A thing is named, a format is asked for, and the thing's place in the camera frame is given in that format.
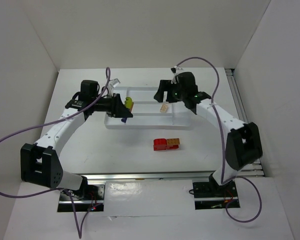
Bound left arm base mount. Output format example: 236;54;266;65
57;183;105;213

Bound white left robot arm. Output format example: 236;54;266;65
20;78;133;192

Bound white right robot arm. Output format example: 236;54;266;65
153;72;263;187

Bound cream lego plate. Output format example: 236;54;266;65
159;104;169;113

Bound purple lego plate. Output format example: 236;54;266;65
121;117;128;124

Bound aluminium rail front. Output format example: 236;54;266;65
29;170;266;183

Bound red rounded lego brick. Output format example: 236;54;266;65
153;138;168;151

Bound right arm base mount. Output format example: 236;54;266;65
188;181;240;210

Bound red stepped lego brick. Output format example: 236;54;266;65
166;144;179;150

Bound orange lego plate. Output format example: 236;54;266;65
166;138;181;147
129;102;134;112

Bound lime green lego brick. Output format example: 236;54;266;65
124;97;133;109

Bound white divided sorting tray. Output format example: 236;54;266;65
104;86;192;130

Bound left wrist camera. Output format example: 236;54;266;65
107;78;121;96

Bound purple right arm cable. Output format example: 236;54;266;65
170;57;263;223

